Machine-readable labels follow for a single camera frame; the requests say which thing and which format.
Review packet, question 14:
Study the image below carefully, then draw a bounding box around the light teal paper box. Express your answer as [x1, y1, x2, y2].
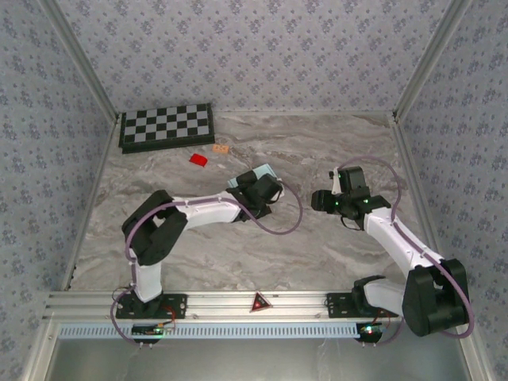
[226, 163, 281, 191]

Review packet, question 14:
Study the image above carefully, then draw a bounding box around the black red triangle marker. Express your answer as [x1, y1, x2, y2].
[248, 291, 274, 314]

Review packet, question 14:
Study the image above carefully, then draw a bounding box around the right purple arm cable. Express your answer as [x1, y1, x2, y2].
[335, 155, 476, 350]

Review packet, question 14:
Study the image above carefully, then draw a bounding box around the black grey chessboard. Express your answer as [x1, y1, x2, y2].
[117, 102, 217, 155]

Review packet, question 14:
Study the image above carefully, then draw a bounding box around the slotted pale blue cable duct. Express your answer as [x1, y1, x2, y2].
[59, 321, 360, 339]

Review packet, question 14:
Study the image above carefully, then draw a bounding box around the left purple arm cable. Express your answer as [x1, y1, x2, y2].
[110, 183, 305, 350]

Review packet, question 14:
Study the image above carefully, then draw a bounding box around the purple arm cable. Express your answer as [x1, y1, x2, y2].
[110, 183, 305, 350]
[335, 155, 476, 350]

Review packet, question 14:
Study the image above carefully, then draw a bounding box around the aluminium side rail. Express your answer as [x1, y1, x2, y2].
[388, 113, 456, 291]
[59, 113, 122, 293]

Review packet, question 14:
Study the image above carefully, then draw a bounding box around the aluminium corner post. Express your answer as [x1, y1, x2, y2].
[392, 0, 475, 120]
[37, 0, 122, 122]

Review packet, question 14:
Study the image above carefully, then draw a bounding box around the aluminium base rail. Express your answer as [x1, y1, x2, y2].
[42, 289, 475, 322]

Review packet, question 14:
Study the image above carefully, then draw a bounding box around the grey metal sheet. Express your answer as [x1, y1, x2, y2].
[47, 337, 471, 381]

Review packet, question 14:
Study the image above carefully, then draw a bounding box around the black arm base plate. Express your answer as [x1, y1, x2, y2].
[325, 292, 399, 318]
[115, 292, 188, 320]

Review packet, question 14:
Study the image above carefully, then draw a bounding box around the small green circuit board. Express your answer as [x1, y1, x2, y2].
[356, 321, 388, 343]
[131, 323, 166, 338]

